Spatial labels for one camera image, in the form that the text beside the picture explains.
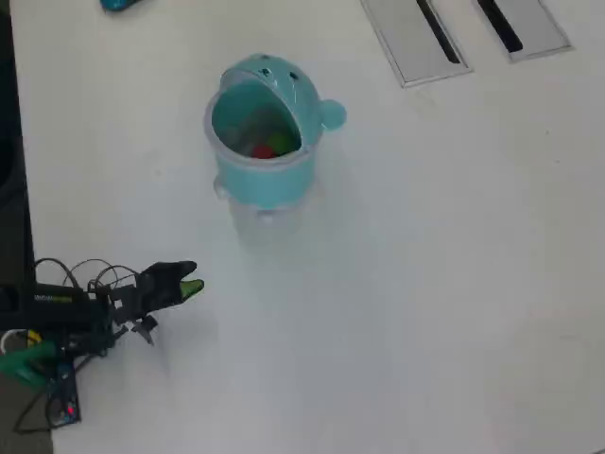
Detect green table clamp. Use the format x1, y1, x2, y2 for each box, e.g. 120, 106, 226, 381
0, 340, 61, 392

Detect green lego block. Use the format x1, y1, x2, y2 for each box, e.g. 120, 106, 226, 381
264, 131, 294, 156

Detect white cable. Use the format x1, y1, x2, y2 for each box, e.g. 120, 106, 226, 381
0, 330, 29, 355

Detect blue circuit board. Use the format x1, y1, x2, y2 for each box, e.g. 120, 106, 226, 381
46, 361, 82, 429

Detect black power cable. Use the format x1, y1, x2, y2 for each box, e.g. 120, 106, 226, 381
13, 387, 53, 434

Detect small blue object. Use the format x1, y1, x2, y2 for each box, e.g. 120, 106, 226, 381
97, 0, 143, 14

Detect teal whale-shaped bin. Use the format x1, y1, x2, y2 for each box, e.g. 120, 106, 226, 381
203, 53, 349, 226

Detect metal desk cable hatch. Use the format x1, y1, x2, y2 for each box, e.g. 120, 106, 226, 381
359, 0, 474, 90
427, 0, 574, 64

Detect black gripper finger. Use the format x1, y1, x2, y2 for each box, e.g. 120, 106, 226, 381
140, 260, 199, 288
177, 278, 206, 303

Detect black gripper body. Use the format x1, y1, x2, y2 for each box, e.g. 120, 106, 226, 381
109, 271, 186, 328

